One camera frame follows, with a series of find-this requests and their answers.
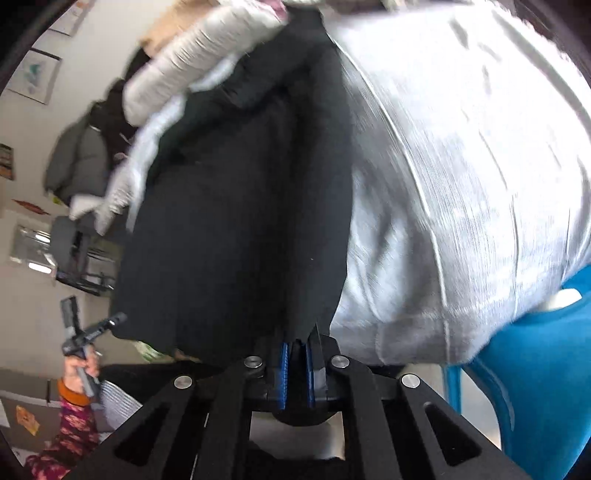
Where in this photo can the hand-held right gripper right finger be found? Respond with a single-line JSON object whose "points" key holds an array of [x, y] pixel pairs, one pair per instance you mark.
{"points": [[310, 374]]}

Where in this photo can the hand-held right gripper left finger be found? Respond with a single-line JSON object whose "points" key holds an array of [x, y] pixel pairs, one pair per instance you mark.
{"points": [[284, 374]]}

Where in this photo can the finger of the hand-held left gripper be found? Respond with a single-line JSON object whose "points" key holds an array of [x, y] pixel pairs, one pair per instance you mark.
{"points": [[106, 324], [69, 318]]}

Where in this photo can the dark navy quilted coat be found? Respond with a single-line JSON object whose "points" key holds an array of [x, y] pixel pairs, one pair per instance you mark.
{"points": [[231, 207]]}

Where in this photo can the person's left forearm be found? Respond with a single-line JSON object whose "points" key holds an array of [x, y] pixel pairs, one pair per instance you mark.
{"points": [[69, 434]]}

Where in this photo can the person's left hand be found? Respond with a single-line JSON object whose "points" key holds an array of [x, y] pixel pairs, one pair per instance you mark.
{"points": [[74, 371]]}

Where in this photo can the dark grey chair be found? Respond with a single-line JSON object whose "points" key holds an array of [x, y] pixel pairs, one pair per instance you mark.
{"points": [[64, 240]]}

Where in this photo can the orange sticker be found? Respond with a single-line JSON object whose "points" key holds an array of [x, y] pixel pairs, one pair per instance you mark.
{"points": [[27, 420]]}

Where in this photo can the white patterned cloth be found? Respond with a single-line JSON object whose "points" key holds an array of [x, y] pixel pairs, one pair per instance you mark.
{"points": [[117, 198]]}

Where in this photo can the grey puffer jacket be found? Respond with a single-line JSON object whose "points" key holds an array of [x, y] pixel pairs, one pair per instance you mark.
{"points": [[78, 157]]}

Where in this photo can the brown fleece garment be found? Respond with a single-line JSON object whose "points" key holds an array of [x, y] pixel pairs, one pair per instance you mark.
{"points": [[111, 115]]}

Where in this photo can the blue plastic chair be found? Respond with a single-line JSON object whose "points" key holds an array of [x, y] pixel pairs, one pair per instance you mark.
{"points": [[545, 369]]}

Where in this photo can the light grey garment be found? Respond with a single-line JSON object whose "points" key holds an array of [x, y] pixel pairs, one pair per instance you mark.
{"points": [[461, 184]]}

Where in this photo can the red-brown wall ornament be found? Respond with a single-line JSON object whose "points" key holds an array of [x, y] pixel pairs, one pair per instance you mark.
{"points": [[30, 206]]}

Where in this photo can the colourful wall sticker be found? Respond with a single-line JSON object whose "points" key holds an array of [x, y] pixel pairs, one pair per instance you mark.
{"points": [[6, 161]]}

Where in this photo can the framed wall picture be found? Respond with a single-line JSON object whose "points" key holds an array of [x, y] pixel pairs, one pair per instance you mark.
{"points": [[34, 76], [74, 16]]}

